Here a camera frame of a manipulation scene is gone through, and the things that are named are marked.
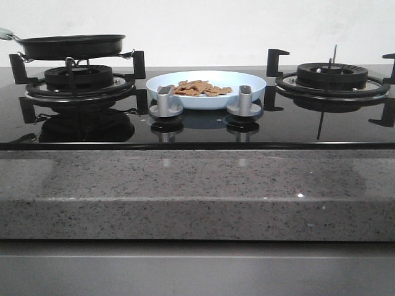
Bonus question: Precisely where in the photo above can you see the brown meat pieces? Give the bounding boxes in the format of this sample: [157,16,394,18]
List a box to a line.
[169,80,233,97]

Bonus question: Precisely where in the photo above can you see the light blue plate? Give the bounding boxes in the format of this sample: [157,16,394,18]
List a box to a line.
[146,70,267,110]

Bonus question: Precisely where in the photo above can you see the black frying pan green handle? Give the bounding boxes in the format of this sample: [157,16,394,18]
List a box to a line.
[1,28,125,60]

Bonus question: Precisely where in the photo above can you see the silver left stove knob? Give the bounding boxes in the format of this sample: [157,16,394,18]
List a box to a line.
[149,86,183,118]

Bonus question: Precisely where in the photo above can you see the silver stove knob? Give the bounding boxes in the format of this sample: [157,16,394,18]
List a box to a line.
[149,86,183,118]
[227,85,262,117]

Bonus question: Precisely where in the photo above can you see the silver right stove knob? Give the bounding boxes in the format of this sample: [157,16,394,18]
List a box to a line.
[227,85,262,117]

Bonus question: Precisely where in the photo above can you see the black glass gas cooktop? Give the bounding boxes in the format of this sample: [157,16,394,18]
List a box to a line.
[1,67,394,150]

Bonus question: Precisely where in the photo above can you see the black pan support grate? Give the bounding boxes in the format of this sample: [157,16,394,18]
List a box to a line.
[9,51,146,106]

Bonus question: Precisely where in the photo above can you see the black empty burner grate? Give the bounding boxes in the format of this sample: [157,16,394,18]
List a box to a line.
[264,44,395,128]

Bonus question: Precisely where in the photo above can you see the black burner under pan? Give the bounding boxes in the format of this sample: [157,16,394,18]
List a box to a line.
[44,65,114,91]

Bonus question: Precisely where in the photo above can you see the black empty burner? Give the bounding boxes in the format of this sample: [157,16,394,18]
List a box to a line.
[296,62,368,91]

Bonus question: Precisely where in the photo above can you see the wire pan support ring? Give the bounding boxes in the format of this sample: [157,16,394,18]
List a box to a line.
[17,48,136,67]

